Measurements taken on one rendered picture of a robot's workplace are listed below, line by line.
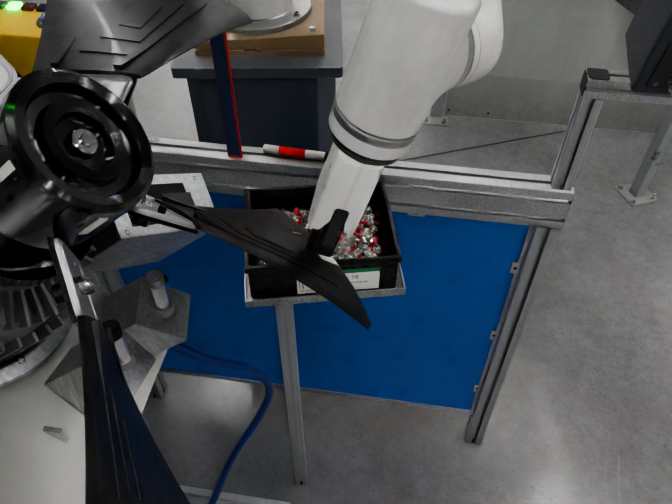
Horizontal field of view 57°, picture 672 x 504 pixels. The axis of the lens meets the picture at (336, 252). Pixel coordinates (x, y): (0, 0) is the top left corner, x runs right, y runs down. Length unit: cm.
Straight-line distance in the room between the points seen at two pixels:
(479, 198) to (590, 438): 93
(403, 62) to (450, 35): 4
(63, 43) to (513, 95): 215
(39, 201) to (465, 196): 71
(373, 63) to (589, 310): 161
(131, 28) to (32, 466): 45
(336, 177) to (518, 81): 205
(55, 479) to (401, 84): 52
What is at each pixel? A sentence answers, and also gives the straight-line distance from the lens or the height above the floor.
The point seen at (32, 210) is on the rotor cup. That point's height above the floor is 120.
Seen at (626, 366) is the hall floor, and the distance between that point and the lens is 196.
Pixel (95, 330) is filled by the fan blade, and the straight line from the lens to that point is 48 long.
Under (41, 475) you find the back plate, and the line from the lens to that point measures 72.
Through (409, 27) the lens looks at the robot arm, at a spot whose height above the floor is 127.
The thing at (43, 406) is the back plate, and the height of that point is 92.
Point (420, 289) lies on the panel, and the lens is 123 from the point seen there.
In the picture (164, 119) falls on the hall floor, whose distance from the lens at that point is 274.
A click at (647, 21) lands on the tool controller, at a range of 93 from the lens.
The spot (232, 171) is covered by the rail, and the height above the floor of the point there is 83.
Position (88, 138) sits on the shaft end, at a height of 122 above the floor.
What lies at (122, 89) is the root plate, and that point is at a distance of 60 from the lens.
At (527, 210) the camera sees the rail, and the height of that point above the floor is 81.
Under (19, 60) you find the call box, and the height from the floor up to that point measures 103.
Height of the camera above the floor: 150
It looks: 47 degrees down
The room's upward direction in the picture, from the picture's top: straight up
